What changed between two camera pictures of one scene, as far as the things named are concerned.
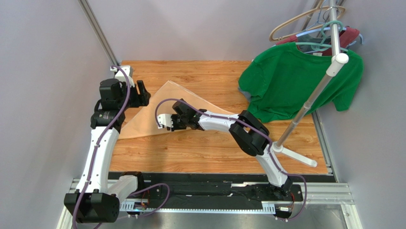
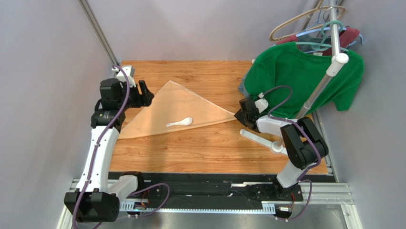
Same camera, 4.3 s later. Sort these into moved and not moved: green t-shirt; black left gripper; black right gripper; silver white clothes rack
Moved: black right gripper
Not moved: black left gripper; green t-shirt; silver white clothes rack
